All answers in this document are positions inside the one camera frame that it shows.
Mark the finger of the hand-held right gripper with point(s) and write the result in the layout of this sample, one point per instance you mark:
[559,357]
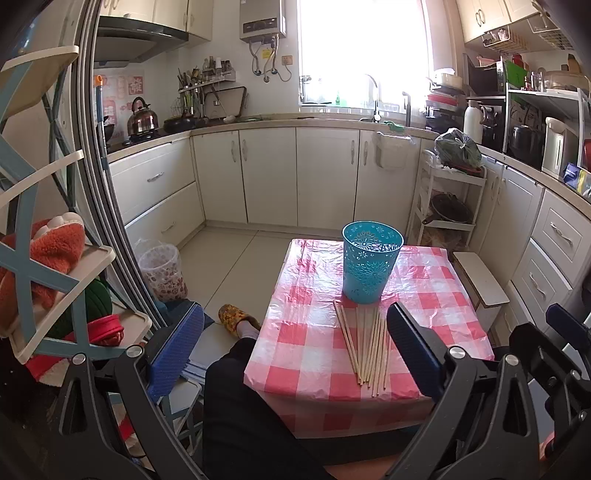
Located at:
[559,321]

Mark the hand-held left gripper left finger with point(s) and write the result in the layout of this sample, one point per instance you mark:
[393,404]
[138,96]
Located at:
[175,350]

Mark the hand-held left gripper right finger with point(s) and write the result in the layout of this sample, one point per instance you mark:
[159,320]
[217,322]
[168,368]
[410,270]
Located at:
[413,350]

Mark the bunch of wooden chopsticks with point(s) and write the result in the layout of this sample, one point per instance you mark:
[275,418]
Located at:
[369,350]

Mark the blue perforated plastic basket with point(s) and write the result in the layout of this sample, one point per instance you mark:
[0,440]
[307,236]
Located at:
[369,272]

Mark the dark blue box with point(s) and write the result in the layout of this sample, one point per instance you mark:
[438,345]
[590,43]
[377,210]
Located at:
[171,308]

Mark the yellow patterned slipper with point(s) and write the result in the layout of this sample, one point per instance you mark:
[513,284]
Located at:
[233,316]

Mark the clear patterned trash bin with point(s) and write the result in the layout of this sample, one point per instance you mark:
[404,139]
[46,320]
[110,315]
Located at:
[161,277]

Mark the white sock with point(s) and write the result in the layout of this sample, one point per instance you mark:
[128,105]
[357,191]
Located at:
[249,330]

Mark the small white stool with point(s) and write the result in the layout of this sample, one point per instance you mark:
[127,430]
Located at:
[482,281]

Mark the person's black trousered leg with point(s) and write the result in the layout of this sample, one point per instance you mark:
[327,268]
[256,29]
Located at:
[249,415]

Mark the red white checkered tablecloth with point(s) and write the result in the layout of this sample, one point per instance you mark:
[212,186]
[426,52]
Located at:
[309,350]

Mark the white kitchen base cabinet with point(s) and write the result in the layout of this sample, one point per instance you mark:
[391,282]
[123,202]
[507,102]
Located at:
[277,175]
[521,221]
[147,184]

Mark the crinkled plastic bag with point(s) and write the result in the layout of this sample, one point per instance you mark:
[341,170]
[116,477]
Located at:
[443,237]

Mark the black frying pan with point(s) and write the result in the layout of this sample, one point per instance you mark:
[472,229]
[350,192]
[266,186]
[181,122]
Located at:
[450,210]

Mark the blue carton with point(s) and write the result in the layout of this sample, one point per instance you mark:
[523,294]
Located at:
[572,173]

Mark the white tiered storage rack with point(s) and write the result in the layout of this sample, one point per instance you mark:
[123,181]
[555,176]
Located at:
[478,194]

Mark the white blue folding shelf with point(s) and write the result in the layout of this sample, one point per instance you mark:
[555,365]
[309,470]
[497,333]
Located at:
[27,286]

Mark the orange plush cloth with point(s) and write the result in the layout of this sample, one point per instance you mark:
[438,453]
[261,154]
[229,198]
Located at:
[41,258]

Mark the white electric water boiler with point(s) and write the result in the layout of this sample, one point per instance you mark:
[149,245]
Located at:
[556,147]

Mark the dark rice cooker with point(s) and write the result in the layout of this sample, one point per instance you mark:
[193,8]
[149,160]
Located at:
[524,145]

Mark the bagged green vegetables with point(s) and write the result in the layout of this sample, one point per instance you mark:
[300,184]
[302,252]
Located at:
[457,150]

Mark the white hanging door bin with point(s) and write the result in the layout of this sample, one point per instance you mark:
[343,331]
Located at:
[391,152]

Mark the white thermos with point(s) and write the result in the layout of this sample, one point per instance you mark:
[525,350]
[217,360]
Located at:
[473,124]

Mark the white countertop shelf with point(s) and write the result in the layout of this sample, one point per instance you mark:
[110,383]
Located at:
[549,94]

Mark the green cloth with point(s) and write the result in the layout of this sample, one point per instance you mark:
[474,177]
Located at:
[393,124]

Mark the black cooking pot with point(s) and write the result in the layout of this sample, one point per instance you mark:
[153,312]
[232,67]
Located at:
[178,123]

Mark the black wok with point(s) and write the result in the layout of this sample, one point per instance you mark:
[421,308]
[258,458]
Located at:
[107,133]

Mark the stainless steel kettle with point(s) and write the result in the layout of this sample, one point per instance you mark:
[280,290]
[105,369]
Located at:
[143,120]

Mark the dark straight faucet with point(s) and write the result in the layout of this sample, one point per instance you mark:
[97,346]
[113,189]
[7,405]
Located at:
[407,110]

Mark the stack of bowls and pots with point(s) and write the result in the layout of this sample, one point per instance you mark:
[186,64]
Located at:
[443,99]

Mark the green cutting board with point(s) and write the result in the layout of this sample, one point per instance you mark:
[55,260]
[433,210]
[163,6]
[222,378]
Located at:
[515,74]

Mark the dark framed tray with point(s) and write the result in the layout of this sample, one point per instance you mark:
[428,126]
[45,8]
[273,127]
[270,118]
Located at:
[226,104]

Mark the curved chrome faucet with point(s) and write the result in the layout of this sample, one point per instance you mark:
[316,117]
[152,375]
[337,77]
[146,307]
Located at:
[376,99]

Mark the black microwave oven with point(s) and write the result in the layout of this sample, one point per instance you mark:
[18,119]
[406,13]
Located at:
[485,76]

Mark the bright window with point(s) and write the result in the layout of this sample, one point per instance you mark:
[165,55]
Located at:
[360,50]

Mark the range hood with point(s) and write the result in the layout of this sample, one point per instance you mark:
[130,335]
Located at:
[134,39]

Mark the metal sliding door frame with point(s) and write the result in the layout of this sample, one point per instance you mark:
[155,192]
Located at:
[99,184]

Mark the red wall stickers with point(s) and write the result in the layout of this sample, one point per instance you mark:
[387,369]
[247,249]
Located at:
[120,87]

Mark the wall utensil rack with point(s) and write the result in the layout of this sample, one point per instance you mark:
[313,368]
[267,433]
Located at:
[203,78]

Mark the wall outlet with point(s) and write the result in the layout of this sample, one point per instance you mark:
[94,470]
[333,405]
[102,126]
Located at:
[287,60]

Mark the white wall cabinet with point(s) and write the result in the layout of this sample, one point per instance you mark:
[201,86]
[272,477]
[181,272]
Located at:
[489,16]
[175,14]

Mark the wall water heater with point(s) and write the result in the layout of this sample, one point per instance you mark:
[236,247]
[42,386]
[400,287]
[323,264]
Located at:
[262,21]

